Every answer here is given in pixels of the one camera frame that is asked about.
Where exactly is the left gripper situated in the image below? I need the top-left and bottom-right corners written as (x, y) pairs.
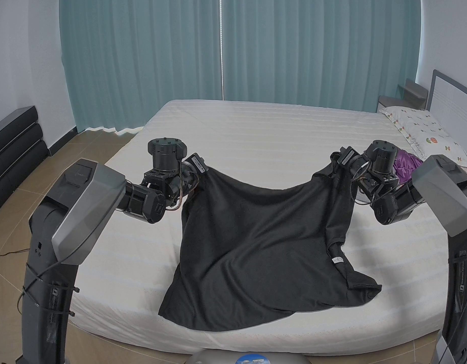
top-left (178, 151), bottom-right (208, 199)

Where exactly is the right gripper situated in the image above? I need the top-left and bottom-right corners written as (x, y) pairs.
top-left (338, 146), bottom-right (369, 182)

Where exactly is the black T-shirt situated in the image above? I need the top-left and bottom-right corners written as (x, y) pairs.
top-left (158, 152), bottom-right (383, 333)

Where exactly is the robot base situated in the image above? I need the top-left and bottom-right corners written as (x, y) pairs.
top-left (186, 351), bottom-right (308, 364)

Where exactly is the bed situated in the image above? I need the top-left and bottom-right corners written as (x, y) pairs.
top-left (61, 69), bottom-right (467, 355)

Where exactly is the purple satin garment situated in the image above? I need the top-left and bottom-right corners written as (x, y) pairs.
top-left (393, 154), bottom-right (424, 183)

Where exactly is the white printed pillow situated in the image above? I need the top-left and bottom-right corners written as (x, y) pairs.
top-left (378, 106), bottom-right (467, 167)

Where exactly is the grey bedside table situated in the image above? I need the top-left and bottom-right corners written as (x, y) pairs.
top-left (378, 78), bottom-right (429, 113)

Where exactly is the blue-green curtain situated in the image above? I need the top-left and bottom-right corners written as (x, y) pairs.
top-left (220, 0), bottom-right (424, 112)
top-left (58, 0), bottom-right (223, 134)

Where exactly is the black chest of drawers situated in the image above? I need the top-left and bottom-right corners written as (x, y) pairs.
top-left (0, 105), bottom-right (49, 191)

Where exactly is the thin black cable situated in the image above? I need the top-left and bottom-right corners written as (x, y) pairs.
top-left (0, 249), bottom-right (30, 261)

